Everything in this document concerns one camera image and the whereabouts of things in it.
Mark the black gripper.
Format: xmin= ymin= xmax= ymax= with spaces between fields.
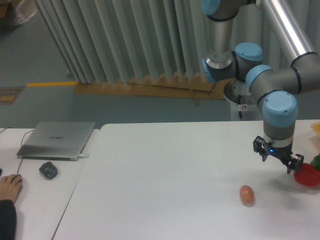
xmin=253 ymin=135 xmax=304 ymax=175

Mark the red bell pepper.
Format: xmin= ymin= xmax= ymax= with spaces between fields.
xmin=293 ymin=163 xmax=320 ymax=187

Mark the dark sleeved forearm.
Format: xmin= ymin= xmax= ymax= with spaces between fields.
xmin=0 ymin=199 xmax=17 ymax=240

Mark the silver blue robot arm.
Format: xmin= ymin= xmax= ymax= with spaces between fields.
xmin=201 ymin=0 xmax=320 ymax=172

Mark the green bell pepper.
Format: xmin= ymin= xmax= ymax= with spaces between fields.
xmin=310 ymin=154 xmax=320 ymax=171

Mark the person's hand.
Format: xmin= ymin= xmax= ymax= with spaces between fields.
xmin=0 ymin=174 xmax=22 ymax=203

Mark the yellow wicker basket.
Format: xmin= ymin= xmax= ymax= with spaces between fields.
xmin=311 ymin=121 xmax=320 ymax=136

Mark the brown egg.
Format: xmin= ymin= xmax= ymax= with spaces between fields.
xmin=239 ymin=185 xmax=255 ymax=207

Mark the flat brown cardboard sheet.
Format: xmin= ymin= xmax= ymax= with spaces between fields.
xmin=73 ymin=73 xmax=231 ymax=104

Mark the white usb plug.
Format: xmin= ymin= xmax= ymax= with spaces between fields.
xmin=78 ymin=154 xmax=89 ymax=159

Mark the grey pleated curtain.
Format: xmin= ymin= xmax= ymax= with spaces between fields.
xmin=33 ymin=0 xmax=320 ymax=84

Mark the small black controller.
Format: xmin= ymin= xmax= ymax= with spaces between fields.
xmin=39 ymin=161 xmax=59 ymax=180

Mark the silver closed laptop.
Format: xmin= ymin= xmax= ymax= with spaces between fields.
xmin=16 ymin=121 xmax=96 ymax=161

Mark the black computer mouse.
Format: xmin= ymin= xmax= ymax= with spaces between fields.
xmin=15 ymin=174 xmax=23 ymax=191

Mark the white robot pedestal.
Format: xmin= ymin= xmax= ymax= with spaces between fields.
xmin=229 ymin=101 xmax=263 ymax=121

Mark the black pedestal cable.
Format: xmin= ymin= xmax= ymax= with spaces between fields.
xmin=237 ymin=94 xmax=245 ymax=122

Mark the black mouse cable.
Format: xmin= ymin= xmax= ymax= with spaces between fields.
xmin=0 ymin=126 xmax=35 ymax=176

